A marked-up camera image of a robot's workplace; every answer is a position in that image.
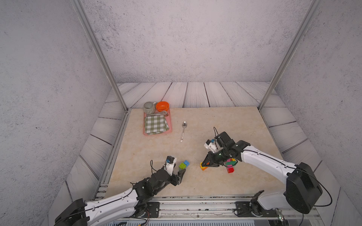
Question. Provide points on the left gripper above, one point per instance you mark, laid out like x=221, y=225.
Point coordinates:
x=176, y=182

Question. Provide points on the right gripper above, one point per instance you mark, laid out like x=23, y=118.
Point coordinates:
x=210, y=163

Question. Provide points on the lime lego brick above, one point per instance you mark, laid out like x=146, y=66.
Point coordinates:
x=182, y=166

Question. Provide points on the blue long lego brick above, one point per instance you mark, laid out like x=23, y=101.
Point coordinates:
x=186, y=163

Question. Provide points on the dark green lego brick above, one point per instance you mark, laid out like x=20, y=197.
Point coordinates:
x=231, y=163

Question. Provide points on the red lego brick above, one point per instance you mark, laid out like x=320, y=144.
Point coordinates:
x=230, y=170

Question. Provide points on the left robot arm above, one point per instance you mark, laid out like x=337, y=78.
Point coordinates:
x=129, y=204

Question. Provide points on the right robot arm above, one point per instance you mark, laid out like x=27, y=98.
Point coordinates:
x=302, y=189

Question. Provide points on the metal spoon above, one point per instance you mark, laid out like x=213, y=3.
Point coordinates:
x=184, y=126

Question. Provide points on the green checkered cloth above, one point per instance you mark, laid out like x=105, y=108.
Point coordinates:
x=155, y=125

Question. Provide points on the pink tray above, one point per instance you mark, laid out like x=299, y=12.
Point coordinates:
x=168, y=118

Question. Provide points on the metal utensil on tray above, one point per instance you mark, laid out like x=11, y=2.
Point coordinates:
x=162, y=113

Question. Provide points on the orange bowl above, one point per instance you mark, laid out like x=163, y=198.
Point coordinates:
x=162, y=106

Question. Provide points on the striped grey mug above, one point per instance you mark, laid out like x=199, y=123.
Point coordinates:
x=149, y=108

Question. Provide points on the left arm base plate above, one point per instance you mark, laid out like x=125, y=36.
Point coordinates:
x=148, y=210

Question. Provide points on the aluminium front rail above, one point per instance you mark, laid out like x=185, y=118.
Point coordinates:
x=215, y=211

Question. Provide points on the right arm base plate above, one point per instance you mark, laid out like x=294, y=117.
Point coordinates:
x=250, y=209

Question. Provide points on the right aluminium frame post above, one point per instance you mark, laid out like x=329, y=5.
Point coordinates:
x=312, y=11

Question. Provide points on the aluminium frame post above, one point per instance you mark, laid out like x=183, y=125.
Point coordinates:
x=77, y=5
x=312, y=11

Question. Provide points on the left aluminium frame post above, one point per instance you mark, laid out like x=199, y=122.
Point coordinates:
x=77, y=5

